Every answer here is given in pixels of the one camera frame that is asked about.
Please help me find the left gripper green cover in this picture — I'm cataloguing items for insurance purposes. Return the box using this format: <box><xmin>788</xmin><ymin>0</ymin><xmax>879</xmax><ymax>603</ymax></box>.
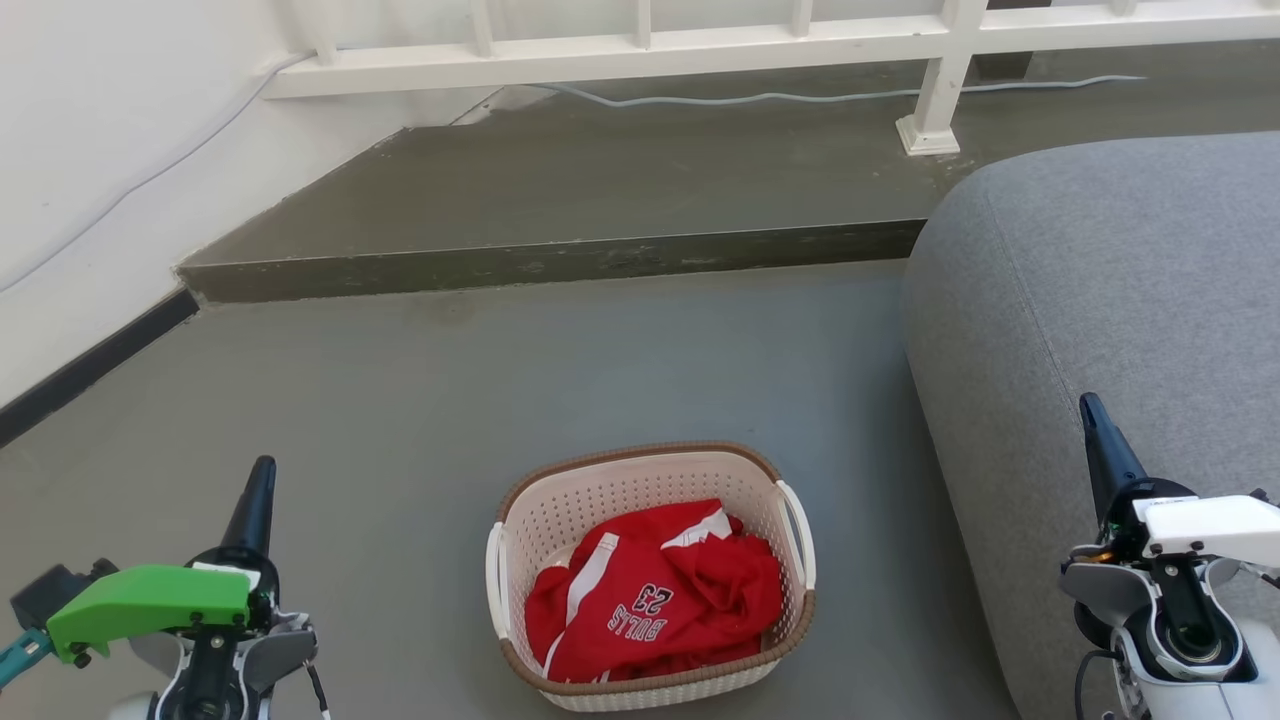
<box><xmin>46</xmin><ymin>456</ymin><xmax>282</xmax><ymax>667</ymax></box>

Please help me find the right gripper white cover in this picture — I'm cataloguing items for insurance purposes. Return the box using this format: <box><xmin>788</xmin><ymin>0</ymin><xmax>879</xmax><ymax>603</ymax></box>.
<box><xmin>1079</xmin><ymin>393</ymin><xmax>1280</xmax><ymax>568</ymax></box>

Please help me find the cream perforated plastic laundry basket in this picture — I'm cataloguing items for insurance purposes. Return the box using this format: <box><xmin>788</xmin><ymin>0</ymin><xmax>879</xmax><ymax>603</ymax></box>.
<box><xmin>486</xmin><ymin>442</ymin><xmax>817</xmax><ymax>712</ymax></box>

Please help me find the grey fabric sofa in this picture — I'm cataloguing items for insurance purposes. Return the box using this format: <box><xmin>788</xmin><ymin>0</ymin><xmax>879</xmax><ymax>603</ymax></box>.
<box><xmin>900</xmin><ymin>131</ymin><xmax>1280</xmax><ymax>720</ymax></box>

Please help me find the black baseboard strip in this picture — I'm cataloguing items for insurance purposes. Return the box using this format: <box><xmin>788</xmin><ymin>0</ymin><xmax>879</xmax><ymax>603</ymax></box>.
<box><xmin>0</xmin><ymin>288</ymin><xmax>201</xmax><ymax>448</ymax></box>

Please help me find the red Bulls basketball jersey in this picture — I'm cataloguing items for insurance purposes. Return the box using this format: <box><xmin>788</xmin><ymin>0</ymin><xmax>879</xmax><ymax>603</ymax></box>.
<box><xmin>524</xmin><ymin>499</ymin><xmax>784</xmax><ymax>684</ymax></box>

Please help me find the grey concrete raised step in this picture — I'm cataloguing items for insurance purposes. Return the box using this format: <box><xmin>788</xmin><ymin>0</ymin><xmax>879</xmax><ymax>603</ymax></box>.
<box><xmin>175</xmin><ymin>42</ymin><xmax>1280</xmax><ymax>304</ymax></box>

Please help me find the white wooden railing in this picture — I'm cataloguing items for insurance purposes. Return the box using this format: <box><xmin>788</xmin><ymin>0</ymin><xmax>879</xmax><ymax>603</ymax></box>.
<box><xmin>260</xmin><ymin>0</ymin><xmax>1280</xmax><ymax>157</ymax></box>

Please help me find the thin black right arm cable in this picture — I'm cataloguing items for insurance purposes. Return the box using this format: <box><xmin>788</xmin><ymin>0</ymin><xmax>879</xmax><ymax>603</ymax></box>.
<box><xmin>1073</xmin><ymin>650</ymin><xmax>1117</xmax><ymax>720</ymax></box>

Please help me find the teal cable connector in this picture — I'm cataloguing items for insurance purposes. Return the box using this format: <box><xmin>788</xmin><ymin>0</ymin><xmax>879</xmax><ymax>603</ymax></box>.
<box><xmin>0</xmin><ymin>628</ymin><xmax>56</xmax><ymax>691</ymax></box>

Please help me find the thin white cable on wall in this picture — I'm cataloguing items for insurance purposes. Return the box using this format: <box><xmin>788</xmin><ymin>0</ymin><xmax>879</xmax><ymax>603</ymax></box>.
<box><xmin>0</xmin><ymin>50</ymin><xmax>313</xmax><ymax>294</ymax></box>

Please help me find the white cable on floor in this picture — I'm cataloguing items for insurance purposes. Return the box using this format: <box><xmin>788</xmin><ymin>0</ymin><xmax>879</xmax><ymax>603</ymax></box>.
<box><xmin>525</xmin><ymin>74</ymin><xmax>1149</xmax><ymax>109</ymax></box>

